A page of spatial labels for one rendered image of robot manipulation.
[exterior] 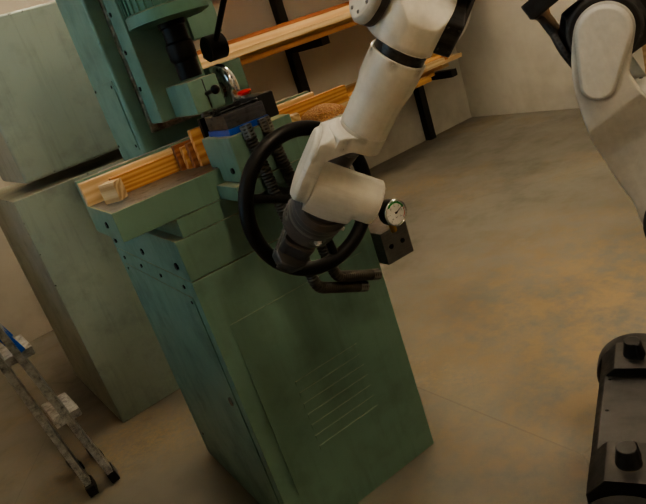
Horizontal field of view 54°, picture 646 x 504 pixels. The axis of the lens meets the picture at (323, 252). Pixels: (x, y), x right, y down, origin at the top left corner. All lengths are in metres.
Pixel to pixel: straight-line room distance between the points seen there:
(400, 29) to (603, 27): 0.41
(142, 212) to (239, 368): 0.39
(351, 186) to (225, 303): 0.55
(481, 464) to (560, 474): 0.19
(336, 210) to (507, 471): 0.97
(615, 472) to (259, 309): 0.75
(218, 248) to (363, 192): 0.51
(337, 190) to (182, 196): 0.48
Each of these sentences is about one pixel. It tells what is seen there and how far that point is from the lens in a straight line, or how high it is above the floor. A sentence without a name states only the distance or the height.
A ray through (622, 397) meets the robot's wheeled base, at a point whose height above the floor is 0.19.
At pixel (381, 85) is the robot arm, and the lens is 0.79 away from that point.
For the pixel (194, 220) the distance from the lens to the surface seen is 1.28.
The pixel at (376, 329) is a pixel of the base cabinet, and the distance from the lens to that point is 1.56.
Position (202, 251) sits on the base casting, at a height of 0.76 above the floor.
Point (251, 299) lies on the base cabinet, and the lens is 1.36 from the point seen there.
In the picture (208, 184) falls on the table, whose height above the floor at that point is 0.88.
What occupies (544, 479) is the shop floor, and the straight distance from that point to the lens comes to 1.64.
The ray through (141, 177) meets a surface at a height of 0.92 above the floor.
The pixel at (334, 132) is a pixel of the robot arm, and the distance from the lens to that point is 0.83.
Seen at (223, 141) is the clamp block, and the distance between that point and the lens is 1.23.
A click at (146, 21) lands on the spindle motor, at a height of 1.20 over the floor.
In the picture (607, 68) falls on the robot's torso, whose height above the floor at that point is 0.91.
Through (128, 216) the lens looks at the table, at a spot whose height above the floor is 0.88.
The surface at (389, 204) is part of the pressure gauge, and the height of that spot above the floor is 0.69.
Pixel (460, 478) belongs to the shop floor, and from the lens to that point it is 1.68.
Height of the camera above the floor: 1.11
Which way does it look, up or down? 19 degrees down
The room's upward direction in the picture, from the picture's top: 18 degrees counter-clockwise
